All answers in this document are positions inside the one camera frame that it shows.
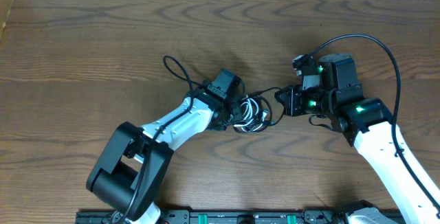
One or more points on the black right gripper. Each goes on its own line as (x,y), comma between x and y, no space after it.
(291,106)

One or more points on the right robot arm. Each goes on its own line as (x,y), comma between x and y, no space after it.
(366,125)

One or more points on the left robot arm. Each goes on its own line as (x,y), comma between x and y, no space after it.
(130,170)

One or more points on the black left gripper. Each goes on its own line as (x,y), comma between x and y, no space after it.
(237,117)

